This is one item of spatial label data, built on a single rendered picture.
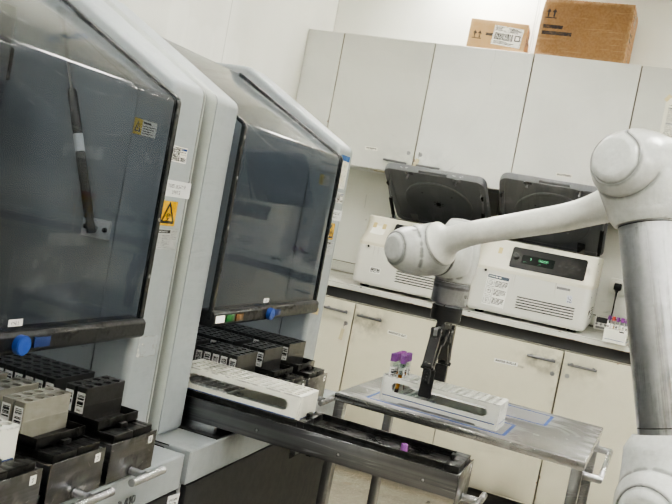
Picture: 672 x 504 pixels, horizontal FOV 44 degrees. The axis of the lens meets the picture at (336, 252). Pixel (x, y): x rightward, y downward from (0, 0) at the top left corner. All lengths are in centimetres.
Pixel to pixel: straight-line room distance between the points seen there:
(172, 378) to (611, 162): 95
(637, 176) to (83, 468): 105
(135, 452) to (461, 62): 328
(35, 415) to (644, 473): 99
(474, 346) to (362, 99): 146
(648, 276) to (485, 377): 252
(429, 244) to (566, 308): 215
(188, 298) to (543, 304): 249
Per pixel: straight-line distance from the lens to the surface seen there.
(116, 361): 162
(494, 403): 201
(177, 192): 162
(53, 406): 144
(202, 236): 173
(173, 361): 175
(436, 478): 167
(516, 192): 424
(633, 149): 155
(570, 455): 197
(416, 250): 186
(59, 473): 138
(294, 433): 175
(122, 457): 151
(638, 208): 158
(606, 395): 398
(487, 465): 410
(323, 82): 464
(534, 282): 397
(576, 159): 427
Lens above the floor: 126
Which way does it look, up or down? 3 degrees down
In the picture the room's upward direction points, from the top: 11 degrees clockwise
